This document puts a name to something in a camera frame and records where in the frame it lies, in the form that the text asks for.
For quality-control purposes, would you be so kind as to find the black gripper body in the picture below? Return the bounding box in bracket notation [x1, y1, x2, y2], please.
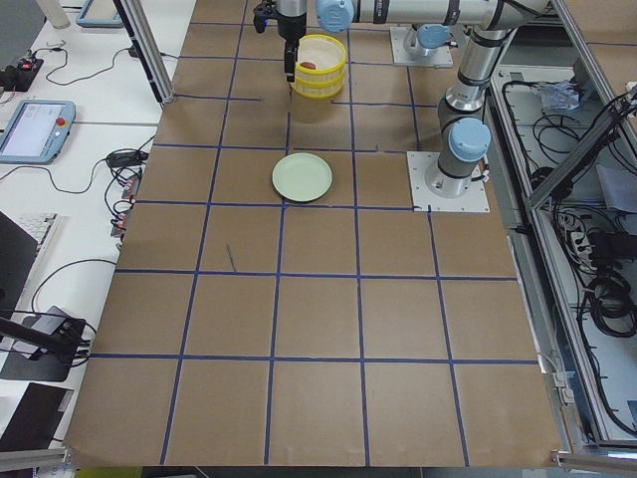
[253, 0, 306, 41]

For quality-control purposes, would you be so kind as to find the yellow rimmed steamer layer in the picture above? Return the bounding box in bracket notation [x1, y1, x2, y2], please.
[292, 74, 344, 100]
[296, 34, 346, 84]

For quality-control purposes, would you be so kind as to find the white steamer cloth liner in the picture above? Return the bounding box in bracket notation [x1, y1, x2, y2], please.
[298, 37, 343, 71]

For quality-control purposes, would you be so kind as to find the light green round plate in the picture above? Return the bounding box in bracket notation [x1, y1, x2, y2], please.
[272, 152, 332, 203]

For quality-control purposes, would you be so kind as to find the blue teach pendant far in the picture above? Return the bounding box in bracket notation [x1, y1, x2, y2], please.
[76, 0, 123, 29]

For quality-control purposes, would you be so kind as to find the blue teach pendant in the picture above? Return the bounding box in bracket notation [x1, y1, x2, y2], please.
[76, 0, 123, 29]
[1, 100, 76, 165]

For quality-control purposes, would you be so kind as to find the black power adapter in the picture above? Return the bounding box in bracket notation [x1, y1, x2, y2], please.
[106, 149, 148, 168]

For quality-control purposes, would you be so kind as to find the blue teach pendant near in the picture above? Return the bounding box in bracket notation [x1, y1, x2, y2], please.
[1, 100, 76, 165]

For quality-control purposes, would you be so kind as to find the white keyboard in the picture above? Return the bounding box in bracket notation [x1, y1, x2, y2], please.
[16, 212, 60, 251]

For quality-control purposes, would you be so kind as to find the black laptop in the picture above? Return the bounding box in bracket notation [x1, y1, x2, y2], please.
[0, 213, 38, 319]

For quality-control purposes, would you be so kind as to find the aluminium frame post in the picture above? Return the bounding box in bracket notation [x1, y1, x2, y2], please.
[113, 0, 174, 105]

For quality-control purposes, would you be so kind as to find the aluminium frame diagonal bar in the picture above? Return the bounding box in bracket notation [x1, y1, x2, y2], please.
[528, 87, 636, 209]

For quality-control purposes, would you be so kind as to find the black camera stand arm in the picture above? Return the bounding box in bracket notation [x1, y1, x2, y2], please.
[1, 313, 87, 363]

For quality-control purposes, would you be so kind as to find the black cable bundle right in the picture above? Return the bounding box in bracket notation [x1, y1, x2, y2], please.
[571, 233, 637, 340]

